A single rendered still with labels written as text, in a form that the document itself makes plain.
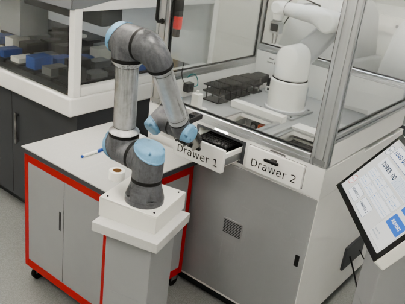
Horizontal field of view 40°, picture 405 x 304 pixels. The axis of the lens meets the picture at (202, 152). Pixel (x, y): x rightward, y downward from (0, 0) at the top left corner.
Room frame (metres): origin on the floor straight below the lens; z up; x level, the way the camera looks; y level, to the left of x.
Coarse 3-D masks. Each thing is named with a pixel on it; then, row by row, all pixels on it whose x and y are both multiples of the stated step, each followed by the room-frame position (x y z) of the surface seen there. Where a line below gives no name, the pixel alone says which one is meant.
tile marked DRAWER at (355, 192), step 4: (356, 184) 1.86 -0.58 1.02; (352, 188) 1.85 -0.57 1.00; (356, 188) 1.84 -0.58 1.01; (360, 188) 1.82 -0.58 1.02; (352, 192) 1.83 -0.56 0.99; (356, 192) 1.81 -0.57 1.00; (360, 192) 1.80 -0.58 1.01; (352, 196) 1.81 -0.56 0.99; (356, 196) 1.79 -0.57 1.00; (360, 196) 1.78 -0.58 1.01
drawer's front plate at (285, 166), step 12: (252, 156) 2.32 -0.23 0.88; (264, 156) 2.28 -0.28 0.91; (276, 156) 2.25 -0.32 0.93; (252, 168) 2.31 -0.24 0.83; (264, 168) 2.27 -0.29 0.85; (276, 168) 2.24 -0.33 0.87; (288, 168) 2.21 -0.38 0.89; (300, 168) 2.17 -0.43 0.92; (288, 180) 2.20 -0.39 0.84; (300, 180) 2.17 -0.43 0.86
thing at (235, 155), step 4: (200, 132) 2.51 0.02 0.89; (204, 132) 2.53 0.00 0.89; (236, 148) 2.36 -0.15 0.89; (240, 148) 2.37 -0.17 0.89; (228, 152) 2.30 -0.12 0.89; (232, 152) 2.31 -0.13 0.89; (236, 152) 2.34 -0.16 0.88; (240, 152) 2.37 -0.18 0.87; (228, 156) 2.29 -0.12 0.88; (232, 156) 2.31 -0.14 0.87; (236, 156) 2.34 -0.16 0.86; (240, 156) 2.37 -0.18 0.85; (228, 160) 2.29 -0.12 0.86; (232, 160) 2.32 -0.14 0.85; (236, 160) 2.35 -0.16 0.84; (228, 164) 2.30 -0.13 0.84
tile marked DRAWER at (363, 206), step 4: (360, 200) 1.75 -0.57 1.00; (364, 200) 1.74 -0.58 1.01; (356, 204) 1.75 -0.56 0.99; (360, 204) 1.73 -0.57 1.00; (364, 204) 1.72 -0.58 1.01; (368, 204) 1.70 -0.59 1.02; (360, 208) 1.71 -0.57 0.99; (364, 208) 1.70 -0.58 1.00; (368, 208) 1.68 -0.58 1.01; (372, 208) 1.67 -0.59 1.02; (360, 212) 1.69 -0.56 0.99; (364, 212) 1.68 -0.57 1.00; (368, 212) 1.66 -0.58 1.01
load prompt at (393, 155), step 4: (400, 148) 1.88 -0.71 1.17; (396, 152) 1.87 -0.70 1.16; (400, 152) 1.86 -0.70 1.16; (404, 152) 1.84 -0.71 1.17; (392, 156) 1.87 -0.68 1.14; (396, 156) 1.85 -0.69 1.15; (400, 156) 1.83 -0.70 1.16; (404, 156) 1.82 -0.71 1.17; (396, 160) 1.83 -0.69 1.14; (400, 160) 1.81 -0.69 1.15; (404, 160) 1.79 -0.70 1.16; (396, 164) 1.81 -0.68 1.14; (400, 164) 1.79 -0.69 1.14; (404, 164) 1.77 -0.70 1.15; (400, 168) 1.77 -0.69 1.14; (404, 168) 1.75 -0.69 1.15; (404, 172) 1.73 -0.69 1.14
